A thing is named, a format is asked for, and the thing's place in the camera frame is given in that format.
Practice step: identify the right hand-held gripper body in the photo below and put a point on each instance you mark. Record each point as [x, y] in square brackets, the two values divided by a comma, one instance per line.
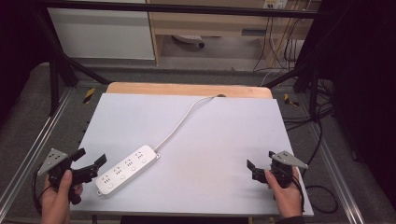
[281, 169]

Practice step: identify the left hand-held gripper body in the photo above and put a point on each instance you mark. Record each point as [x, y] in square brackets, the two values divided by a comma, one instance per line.
[54, 162]

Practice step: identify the white power strip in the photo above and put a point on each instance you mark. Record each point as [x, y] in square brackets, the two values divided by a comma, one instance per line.
[126, 170]

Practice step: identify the person's right hand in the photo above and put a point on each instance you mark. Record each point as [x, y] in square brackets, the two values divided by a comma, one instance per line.
[286, 197]

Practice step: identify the person's left hand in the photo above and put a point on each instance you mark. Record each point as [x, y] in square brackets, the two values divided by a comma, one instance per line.
[56, 200]

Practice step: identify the white cabinet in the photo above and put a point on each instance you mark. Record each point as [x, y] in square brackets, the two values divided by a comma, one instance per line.
[102, 32]

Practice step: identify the grey curved object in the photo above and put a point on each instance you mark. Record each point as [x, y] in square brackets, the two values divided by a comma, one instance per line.
[188, 39]

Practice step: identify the wooden desk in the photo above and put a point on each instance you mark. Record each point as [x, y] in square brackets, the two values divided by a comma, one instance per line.
[218, 21]

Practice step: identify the aluminium rail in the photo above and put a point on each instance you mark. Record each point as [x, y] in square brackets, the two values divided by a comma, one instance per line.
[31, 146]
[337, 174]

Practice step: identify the black metal frame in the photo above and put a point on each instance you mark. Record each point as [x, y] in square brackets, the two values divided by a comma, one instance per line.
[59, 65]

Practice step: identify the white wall socket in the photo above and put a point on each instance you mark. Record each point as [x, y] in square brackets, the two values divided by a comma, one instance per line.
[275, 3]

